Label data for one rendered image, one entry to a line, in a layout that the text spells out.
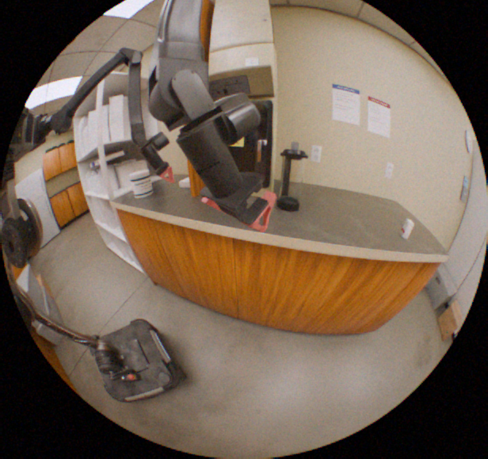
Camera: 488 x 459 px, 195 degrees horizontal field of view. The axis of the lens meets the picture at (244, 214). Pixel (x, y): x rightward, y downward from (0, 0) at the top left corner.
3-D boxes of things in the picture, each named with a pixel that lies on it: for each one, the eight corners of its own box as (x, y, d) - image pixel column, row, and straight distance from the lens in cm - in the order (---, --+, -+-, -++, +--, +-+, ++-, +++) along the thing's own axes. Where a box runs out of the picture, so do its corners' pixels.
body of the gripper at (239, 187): (225, 177, 30) (208, 147, 27) (264, 188, 23) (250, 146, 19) (203, 199, 28) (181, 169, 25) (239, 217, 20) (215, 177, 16)
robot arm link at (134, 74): (127, 63, 87) (131, 51, 78) (139, 62, 88) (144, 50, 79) (132, 147, 74) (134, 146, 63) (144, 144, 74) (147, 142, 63)
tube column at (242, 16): (228, 70, 111) (231, -1, 175) (280, 65, 104) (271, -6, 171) (207, 53, 92) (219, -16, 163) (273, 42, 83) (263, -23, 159)
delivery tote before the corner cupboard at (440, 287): (420, 280, 275) (432, 262, 263) (432, 278, 312) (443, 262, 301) (432, 313, 259) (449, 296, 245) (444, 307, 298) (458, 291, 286)
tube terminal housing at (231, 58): (230, 181, 101) (228, 70, 111) (276, 185, 94) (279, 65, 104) (211, 192, 80) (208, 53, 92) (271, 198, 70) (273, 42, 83)
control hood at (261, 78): (207, 103, 79) (207, 85, 82) (275, 96, 69) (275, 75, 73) (193, 97, 70) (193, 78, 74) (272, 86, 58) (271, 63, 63)
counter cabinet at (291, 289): (189, 246, 192) (173, 177, 154) (356, 279, 186) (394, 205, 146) (154, 285, 165) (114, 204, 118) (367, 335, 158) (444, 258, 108)
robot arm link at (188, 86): (149, 102, 24) (165, 75, 17) (208, 76, 30) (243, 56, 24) (189, 165, 25) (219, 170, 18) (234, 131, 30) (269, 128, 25)
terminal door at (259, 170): (212, 183, 78) (208, 106, 78) (269, 188, 68) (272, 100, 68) (211, 183, 77) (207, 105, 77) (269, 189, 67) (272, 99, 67)
